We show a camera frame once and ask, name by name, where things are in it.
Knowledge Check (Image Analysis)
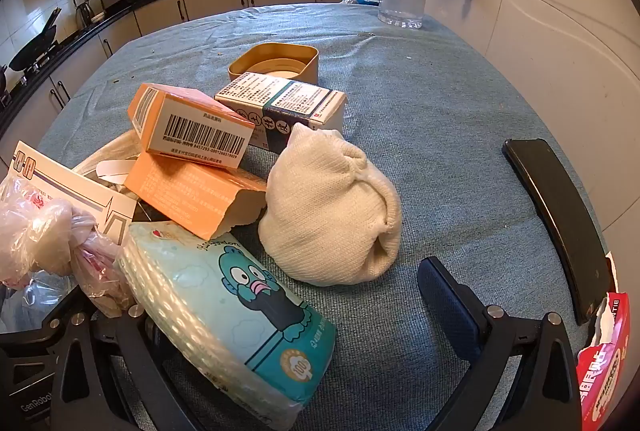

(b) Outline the black phone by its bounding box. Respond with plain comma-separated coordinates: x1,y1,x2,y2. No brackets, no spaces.
502,138,615,326

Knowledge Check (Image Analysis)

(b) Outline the red snack packet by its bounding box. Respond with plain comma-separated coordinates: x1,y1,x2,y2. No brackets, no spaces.
575,253,632,431

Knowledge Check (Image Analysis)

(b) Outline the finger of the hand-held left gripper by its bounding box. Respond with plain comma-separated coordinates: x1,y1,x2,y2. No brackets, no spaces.
0,317,65,357

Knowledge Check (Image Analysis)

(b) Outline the orange barcode box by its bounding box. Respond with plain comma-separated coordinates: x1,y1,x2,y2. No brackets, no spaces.
127,83,257,170

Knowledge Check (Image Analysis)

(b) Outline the white carton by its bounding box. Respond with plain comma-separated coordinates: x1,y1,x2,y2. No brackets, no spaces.
11,141,138,247

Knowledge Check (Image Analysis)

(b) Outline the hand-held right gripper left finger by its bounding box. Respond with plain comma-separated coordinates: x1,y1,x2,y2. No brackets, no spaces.
46,303,202,431

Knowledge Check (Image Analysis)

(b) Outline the steel kettle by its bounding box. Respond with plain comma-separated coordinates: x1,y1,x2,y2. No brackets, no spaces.
75,0,96,28

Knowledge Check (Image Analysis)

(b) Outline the torn orange box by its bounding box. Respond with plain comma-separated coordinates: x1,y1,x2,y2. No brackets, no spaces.
123,151,268,239

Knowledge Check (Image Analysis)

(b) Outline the yellow square tin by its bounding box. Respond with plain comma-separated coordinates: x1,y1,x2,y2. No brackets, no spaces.
228,43,320,86

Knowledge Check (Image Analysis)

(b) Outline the white knit sock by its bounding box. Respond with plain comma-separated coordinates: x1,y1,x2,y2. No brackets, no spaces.
258,122,402,287

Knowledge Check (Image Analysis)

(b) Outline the blue-grey tablecloth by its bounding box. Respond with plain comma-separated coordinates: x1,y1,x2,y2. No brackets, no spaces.
37,3,613,431

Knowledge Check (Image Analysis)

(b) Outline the clear pink-print plastic bag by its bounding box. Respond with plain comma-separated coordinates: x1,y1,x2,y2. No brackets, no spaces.
0,174,136,327

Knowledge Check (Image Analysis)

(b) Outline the gas stove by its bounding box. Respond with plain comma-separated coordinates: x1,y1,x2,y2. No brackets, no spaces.
0,41,76,104

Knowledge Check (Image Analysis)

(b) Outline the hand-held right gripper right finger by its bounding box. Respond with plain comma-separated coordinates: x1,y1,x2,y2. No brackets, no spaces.
417,256,583,431

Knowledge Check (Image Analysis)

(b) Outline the teal cartoon tissue pack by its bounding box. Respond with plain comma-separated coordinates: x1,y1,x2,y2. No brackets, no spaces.
116,221,337,430

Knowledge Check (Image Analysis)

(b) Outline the white green medicine box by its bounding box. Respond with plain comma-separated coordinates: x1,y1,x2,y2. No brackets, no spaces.
214,72,347,155

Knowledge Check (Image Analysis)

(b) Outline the black wok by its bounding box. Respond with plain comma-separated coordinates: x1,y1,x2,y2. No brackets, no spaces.
9,8,63,72

